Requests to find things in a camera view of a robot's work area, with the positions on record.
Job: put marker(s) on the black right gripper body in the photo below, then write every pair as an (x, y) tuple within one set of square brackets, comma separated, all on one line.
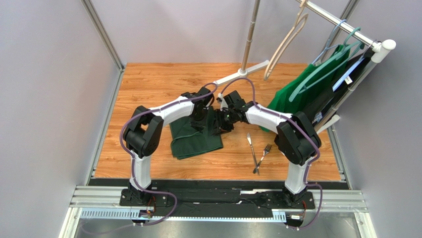
[(221, 122)]

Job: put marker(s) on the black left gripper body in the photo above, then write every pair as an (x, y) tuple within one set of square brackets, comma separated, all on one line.
[(199, 121)]

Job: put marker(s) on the dark green cloth napkin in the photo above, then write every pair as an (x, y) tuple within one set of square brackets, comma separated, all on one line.
[(188, 142)]

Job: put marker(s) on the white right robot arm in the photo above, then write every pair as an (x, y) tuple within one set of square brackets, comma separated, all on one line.
[(295, 138)]

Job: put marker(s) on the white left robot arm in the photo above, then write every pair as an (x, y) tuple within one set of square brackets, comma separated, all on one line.
[(140, 136)]

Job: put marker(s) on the silver fork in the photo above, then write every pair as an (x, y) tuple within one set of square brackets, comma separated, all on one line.
[(266, 150)]

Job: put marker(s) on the beige clothes hanger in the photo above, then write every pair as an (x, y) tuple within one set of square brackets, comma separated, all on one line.
[(300, 21)]

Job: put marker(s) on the bright green t-shirt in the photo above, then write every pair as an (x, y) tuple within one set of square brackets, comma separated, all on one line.
[(312, 90)]

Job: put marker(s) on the metal rack upright pole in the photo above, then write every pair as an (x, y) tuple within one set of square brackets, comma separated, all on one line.
[(250, 34)]

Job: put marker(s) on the blue clothes hanger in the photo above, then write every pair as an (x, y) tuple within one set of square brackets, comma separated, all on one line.
[(318, 59)]

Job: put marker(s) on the black garment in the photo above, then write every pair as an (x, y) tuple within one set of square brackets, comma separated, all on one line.
[(329, 102)]

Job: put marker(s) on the teal clothes hanger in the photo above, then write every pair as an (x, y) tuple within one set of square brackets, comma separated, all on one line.
[(302, 87)]

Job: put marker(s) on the metal clothes rack rail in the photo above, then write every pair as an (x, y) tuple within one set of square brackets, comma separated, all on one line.
[(380, 49)]

